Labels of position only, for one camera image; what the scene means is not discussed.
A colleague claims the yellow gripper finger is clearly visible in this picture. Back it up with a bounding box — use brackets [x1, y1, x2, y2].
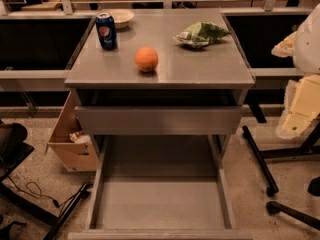
[271, 32, 296, 58]
[276, 75, 320, 139]

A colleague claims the green jalapeno chip bag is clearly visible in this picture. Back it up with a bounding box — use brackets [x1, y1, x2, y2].
[175, 21, 230, 49]

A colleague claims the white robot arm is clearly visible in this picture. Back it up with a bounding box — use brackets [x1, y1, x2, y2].
[271, 5, 320, 139]

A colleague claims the grey drawer cabinet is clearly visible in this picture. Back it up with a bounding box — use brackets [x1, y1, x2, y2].
[64, 7, 256, 240]

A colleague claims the closed grey top drawer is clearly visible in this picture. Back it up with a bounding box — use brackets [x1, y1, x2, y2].
[75, 106, 241, 135]

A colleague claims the open grey middle drawer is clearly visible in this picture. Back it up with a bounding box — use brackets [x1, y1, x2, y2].
[68, 135, 253, 240]

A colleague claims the black chair base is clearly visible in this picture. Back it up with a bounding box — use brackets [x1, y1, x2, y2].
[241, 120, 320, 232]

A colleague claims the orange fruit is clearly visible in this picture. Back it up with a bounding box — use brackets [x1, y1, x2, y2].
[135, 46, 158, 73]

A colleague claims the white ceramic bowl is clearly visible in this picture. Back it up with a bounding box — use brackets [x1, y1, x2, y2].
[109, 9, 135, 29]

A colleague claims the blue pepsi can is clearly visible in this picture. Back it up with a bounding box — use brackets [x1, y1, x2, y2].
[95, 12, 118, 50]

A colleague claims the cardboard box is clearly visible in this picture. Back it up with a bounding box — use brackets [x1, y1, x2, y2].
[48, 94, 98, 172]

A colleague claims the black stand leg left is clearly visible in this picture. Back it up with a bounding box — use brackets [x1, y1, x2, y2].
[43, 183, 93, 240]

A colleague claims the black cable on floor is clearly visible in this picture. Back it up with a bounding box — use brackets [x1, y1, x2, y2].
[6, 175, 84, 209]

